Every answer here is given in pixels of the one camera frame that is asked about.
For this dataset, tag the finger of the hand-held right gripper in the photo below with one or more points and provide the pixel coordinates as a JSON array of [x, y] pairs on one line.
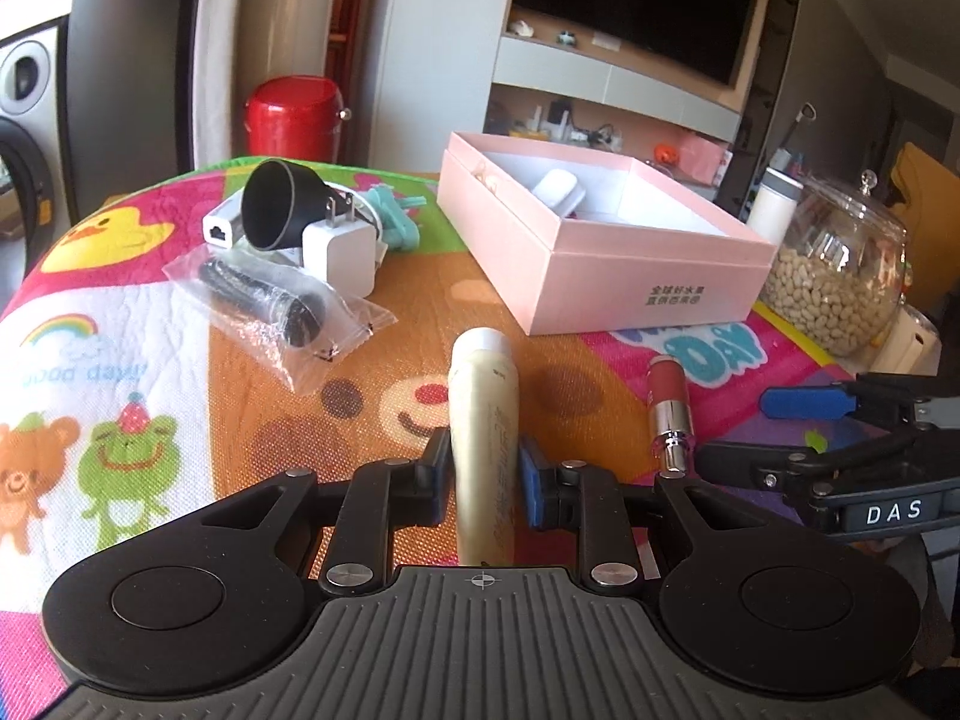
[[802, 401], [742, 461]]

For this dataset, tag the red lipstick with silver base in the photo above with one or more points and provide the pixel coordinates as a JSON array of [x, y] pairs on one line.
[[667, 394]]

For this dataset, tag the small green toy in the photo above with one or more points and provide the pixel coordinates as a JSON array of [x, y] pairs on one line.
[[568, 37]]

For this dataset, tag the pink bag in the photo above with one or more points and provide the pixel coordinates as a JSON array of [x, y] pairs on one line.
[[705, 157]]

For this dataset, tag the thin white rod with loop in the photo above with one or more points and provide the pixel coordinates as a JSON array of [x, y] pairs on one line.
[[804, 116]]

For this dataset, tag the cream squeeze tube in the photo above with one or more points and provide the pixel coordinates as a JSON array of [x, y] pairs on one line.
[[484, 420]]

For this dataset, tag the washer with dark door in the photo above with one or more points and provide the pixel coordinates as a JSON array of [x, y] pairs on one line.
[[15, 172]]

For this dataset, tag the red trash can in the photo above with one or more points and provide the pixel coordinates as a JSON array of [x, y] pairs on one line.
[[292, 120]]

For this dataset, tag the white charger plug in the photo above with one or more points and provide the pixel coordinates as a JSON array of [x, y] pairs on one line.
[[337, 259]]

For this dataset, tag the white oval device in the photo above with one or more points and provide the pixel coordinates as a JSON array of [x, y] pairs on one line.
[[559, 191]]

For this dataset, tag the black cylindrical gadget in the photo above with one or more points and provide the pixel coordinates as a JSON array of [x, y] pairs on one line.
[[262, 300]]

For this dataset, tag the white and wood TV cabinet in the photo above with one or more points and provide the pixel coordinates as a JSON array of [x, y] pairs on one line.
[[555, 75]]

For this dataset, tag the white tissue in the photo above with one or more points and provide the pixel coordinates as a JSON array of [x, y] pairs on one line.
[[520, 28]]

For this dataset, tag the yellow furniture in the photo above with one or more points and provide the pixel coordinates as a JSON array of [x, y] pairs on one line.
[[930, 225]]

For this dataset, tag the pink cardboard box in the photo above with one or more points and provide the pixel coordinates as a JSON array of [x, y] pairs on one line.
[[615, 292]]

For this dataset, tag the orange pumpkin toy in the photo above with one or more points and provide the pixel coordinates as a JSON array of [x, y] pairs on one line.
[[666, 153]]

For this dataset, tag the beige curtain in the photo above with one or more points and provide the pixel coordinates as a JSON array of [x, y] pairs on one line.
[[225, 45]]

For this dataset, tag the white plastic container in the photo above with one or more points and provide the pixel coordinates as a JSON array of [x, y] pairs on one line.
[[911, 341]]

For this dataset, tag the washer with white door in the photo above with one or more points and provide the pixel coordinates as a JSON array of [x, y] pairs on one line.
[[22, 75]]

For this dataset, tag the black round cup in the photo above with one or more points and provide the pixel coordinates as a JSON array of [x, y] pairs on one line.
[[274, 202]]

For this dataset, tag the white network adapter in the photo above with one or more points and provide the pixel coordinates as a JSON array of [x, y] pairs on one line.
[[223, 223]]

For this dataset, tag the black charger block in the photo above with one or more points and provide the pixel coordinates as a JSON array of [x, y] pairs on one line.
[[559, 112]]

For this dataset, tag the black television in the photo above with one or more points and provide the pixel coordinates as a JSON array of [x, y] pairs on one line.
[[645, 0]]

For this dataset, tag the teal plastic plug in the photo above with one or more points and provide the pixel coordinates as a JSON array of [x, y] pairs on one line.
[[397, 214]]

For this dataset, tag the clear plastic bag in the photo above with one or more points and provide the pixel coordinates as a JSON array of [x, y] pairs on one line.
[[225, 330]]

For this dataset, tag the white thermos bottle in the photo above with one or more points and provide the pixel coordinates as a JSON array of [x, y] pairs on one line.
[[772, 206]]

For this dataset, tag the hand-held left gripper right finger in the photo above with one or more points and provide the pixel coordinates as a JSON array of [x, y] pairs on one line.
[[534, 481]]

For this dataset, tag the glass jar of peanuts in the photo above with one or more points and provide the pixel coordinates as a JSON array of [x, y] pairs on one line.
[[832, 292]]

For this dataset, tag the colourful cartoon mat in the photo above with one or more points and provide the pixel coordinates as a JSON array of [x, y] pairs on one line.
[[112, 360]]

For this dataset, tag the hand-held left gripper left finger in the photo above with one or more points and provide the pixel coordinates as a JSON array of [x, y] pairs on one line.
[[441, 465]]

